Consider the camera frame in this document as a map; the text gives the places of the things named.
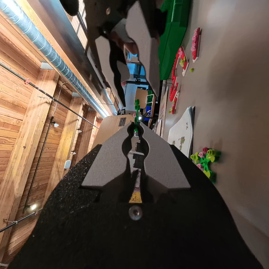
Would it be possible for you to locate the person's right hand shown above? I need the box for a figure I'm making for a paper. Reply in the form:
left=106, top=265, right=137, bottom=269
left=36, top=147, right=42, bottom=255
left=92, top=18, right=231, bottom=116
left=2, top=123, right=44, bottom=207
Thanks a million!
left=111, top=32, right=139, bottom=55

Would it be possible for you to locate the red lego curved section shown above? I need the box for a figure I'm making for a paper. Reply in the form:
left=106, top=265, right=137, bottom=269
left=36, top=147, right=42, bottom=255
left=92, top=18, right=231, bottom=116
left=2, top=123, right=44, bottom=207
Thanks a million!
left=176, top=46, right=189, bottom=77
left=169, top=65, right=181, bottom=115

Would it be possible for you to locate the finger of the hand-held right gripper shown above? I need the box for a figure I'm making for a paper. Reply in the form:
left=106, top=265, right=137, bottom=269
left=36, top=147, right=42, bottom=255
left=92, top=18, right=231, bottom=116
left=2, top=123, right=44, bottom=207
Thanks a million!
left=95, top=35, right=131, bottom=107
left=111, top=1, right=161, bottom=97

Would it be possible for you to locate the green lego plant stem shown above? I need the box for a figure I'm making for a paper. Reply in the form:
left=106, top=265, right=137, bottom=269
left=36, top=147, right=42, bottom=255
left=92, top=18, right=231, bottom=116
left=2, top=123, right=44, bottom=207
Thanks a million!
left=134, top=99, right=141, bottom=133

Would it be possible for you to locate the green lego flower cluster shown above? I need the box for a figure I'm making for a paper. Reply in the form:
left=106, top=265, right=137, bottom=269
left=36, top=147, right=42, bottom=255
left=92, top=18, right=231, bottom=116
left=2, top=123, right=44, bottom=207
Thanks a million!
left=190, top=147, right=221, bottom=184

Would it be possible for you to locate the black track light pole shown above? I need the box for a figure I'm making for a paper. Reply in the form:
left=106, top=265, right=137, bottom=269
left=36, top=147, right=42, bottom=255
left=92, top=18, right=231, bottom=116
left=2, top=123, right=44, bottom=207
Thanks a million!
left=23, top=116, right=60, bottom=213

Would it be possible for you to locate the green plastic bin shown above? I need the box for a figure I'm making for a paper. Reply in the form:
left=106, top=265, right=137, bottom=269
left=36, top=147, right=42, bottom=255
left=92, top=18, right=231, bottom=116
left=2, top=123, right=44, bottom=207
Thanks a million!
left=158, top=0, right=192, bottom=80

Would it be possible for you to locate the lego instruction booklet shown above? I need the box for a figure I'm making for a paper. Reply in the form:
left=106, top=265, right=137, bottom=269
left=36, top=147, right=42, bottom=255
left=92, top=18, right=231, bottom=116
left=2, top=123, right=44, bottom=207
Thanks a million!
left=167, top=106, right=195, bottom=158

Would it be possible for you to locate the long black rod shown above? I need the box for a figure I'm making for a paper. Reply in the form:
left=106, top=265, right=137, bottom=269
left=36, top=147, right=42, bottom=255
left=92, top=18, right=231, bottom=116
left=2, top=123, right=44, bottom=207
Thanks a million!
left=0, top=62, right=99, bottom=129
left=0, top=208, right=43, bottom=233

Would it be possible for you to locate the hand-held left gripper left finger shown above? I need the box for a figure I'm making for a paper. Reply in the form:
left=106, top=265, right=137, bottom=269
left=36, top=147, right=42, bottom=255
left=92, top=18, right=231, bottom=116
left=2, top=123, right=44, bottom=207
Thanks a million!
left=81, top=122, right=135, bottom=189

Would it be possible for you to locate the silver spiral air duct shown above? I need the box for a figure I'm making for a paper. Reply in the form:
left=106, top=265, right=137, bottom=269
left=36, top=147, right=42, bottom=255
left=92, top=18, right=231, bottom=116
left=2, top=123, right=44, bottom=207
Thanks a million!
left=0, top=0, right=115, bottom=118

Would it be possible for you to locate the pink red lego panel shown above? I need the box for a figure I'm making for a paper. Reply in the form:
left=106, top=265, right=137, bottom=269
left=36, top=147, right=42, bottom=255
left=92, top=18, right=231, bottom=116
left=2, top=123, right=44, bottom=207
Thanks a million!
left=191, top=27, right=202, bottom=63

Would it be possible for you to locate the brown cardboard box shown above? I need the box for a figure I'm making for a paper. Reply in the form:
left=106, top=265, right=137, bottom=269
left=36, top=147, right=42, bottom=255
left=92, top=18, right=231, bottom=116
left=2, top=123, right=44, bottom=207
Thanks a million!
left=92, top=114, right=137, bottom=152

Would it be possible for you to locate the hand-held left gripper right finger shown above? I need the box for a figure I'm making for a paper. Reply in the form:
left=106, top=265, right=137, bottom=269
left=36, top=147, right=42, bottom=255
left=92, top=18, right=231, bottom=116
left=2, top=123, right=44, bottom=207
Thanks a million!
left=139, top=122, right=192, bottom=190

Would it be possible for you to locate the dark steel beam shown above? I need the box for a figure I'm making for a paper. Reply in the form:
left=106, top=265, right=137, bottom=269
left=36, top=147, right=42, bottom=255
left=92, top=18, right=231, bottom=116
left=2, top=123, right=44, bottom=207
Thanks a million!
left=41, top=0, right=111, bottom=90

